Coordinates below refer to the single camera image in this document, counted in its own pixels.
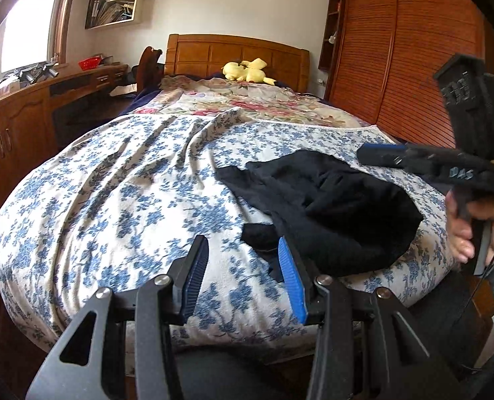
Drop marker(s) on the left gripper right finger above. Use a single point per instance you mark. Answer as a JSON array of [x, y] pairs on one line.
[[368, 344]]

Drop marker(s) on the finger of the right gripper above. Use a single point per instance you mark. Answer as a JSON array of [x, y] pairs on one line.
[[382, 147], [382, 158]]

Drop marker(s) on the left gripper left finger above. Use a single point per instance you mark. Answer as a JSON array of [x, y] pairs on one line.
[[88, 360]]

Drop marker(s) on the black double-breasted coat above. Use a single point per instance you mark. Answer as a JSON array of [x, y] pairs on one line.
[[343, 221]]

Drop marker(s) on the person's right hand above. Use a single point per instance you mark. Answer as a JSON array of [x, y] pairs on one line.
[[459, 231]]

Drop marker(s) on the wooden louvered wardrobe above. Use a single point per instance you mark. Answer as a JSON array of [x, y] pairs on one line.
[[381, 56]]

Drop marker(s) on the yellow plush toy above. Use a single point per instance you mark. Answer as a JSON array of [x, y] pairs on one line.
[[247, 71]]

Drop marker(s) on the blue floral white bedspread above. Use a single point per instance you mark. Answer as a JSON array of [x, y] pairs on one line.
[[119, 204]]

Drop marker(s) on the pink floral quilt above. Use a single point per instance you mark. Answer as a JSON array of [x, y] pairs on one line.
[[180, 95]]

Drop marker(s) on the wooden bed headboard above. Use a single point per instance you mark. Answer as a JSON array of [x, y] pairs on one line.
[[201, 55]]

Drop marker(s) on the wooden chair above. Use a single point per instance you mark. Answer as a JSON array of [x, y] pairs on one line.
[[149, 71]]

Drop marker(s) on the long wooden desk cabinet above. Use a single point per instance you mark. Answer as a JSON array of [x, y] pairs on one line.
[[38, 121]]

